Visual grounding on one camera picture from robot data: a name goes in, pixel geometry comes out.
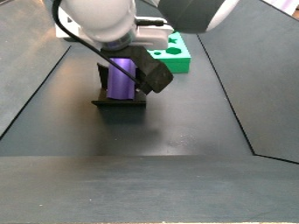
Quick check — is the black cable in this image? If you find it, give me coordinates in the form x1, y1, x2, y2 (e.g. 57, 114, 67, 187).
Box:
51, 0, 145, 88

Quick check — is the black fixture bracket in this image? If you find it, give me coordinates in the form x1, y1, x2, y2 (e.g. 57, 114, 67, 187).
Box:
92, 64, 145, 107

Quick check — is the green shape sorter block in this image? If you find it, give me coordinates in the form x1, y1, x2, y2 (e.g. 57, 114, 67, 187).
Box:
148, 31, 192, 74

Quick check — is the purple arch block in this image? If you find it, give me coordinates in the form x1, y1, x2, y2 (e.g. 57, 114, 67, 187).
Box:
107, 58, 136, 100

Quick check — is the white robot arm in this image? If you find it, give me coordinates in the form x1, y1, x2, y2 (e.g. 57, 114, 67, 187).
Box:
52, 0, 239, 50

